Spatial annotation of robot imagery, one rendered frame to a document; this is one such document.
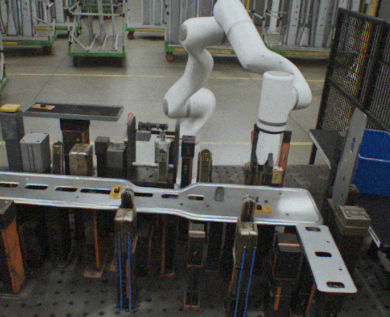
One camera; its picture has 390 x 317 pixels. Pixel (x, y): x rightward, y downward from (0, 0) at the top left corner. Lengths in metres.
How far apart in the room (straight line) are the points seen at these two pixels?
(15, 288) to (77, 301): 0.20
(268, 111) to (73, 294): 0.86
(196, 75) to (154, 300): 0.83
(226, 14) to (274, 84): 0.31
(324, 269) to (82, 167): 0.87
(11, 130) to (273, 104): 1.05
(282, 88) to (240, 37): 0.23
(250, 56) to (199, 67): 0.38
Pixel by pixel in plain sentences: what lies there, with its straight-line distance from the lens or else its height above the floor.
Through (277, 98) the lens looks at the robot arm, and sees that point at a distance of 1.13.
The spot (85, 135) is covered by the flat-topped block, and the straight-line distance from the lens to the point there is 1.65.
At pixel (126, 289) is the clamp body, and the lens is 1.33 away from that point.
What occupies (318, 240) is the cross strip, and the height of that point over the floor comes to 1.00.
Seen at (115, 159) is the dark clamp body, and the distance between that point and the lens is 1.49.
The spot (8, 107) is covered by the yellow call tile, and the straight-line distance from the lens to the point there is 1.73.
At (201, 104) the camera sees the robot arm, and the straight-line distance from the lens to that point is 1.73.
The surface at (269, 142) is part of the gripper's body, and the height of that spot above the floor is 1.25.
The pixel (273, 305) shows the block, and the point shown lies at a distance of 1.34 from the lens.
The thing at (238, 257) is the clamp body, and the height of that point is 0.96.
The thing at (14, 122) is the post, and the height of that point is 1.11.
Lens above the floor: 1.69
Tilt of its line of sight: 25 degrees down
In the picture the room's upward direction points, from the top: 4 degrees clockwise
